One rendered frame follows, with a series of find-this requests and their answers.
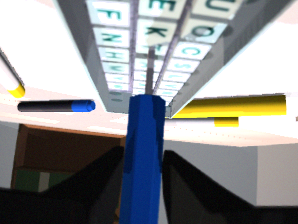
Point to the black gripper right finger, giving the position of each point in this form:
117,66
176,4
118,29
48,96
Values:
192,197

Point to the grey keyboard with white letter keys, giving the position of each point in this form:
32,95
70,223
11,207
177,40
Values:
189,43

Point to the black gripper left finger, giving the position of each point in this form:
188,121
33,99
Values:
90,196

